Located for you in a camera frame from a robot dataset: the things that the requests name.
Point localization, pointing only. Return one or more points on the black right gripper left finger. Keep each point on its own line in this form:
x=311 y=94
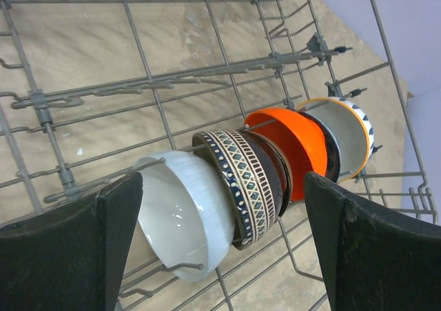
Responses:
x=72 y=257

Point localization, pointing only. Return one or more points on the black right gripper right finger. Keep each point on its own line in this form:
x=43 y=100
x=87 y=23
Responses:
x=371 y=257

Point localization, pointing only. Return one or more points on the blue patterned bowl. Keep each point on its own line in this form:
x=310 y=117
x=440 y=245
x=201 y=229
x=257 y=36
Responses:
x=333 y=150

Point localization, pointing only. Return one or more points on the white orange rimmed striped bowl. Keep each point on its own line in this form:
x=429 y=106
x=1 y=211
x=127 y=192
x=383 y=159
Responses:
x=349 y=128

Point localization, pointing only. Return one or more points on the brown glazed bowl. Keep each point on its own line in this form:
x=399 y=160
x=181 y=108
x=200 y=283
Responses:
x=252 y=174

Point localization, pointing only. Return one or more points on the grey wire dish rack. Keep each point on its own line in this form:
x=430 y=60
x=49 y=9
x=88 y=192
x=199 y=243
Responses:
x=89 y=86

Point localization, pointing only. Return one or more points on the black glossy bowl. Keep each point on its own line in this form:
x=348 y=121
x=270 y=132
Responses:
x=284 y=173

